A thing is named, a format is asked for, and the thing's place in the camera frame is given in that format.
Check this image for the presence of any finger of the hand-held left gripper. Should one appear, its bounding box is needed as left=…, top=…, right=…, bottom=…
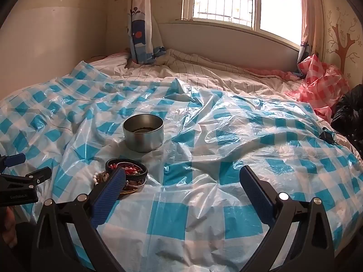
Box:
left=0, top=153, right=27, bottom=174
left=0, top=167, right=53, bottom=190

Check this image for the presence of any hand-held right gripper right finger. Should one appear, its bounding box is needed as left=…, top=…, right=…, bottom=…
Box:
left=240, top=165, right=336, bottom=272

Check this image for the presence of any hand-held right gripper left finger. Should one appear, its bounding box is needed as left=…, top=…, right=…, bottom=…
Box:
left=31, top=167, right=127, bottom=272

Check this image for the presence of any white bead bracelet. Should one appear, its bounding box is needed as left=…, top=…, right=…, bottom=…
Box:
left=92, top=170, right=110, bottom=187

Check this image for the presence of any gold bangle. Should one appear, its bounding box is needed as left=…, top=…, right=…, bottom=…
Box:
left=117, top=181, right=147, bottom=196

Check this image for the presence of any red bead bracelet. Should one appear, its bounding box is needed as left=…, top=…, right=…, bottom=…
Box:
left=112, top=163, right=142, bottom=177

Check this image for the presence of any black braided bracelet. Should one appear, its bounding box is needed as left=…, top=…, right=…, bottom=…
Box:
left=105, top=159, right=149, bottom=185

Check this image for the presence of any round metal tin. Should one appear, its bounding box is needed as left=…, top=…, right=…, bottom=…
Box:
left=123, top=114, right=164, bottom=153

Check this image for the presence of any person's left hand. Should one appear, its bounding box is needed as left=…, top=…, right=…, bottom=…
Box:
left=0, top=207, right=18, bottom=243

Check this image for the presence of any blue checkered plastic sheet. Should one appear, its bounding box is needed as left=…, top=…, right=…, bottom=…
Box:
left=0, top=61, right=363, bottom=272

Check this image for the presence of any black charger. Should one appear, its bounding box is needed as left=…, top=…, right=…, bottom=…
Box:
left=319, top=129, right=337, bottom=146

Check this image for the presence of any pink blanket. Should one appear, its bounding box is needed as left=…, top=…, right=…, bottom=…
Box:
left=244, top=67, right=302, bottom=81

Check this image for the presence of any black plastic bag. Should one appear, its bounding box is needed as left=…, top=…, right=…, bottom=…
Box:
left=330, top=84, right=363, bottom=153

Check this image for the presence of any red checkered plastic sheet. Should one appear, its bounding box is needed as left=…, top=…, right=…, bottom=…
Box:
left=285, top=54, right=350, bottom=119

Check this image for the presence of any striped white bed sheet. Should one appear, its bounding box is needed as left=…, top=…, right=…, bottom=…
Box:
left=91, top=48, right=305, bottom=102

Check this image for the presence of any pink cloth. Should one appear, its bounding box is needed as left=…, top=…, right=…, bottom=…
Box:
left=89, top=51, right=129, bottom=63

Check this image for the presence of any blue patterned pillow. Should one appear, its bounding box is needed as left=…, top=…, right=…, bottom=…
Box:
left=126, top=0, right=167, bottom=64

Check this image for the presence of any pink curtain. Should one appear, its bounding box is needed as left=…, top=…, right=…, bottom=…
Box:
left=296, top=0, right=325, bottom=63

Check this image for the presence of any barred window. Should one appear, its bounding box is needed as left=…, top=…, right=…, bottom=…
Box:
left=181, top=0, right=304, bottom=47

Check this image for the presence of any tree wall sticker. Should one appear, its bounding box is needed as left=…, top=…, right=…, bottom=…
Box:
left=325, top=8, right=361, bottom=74

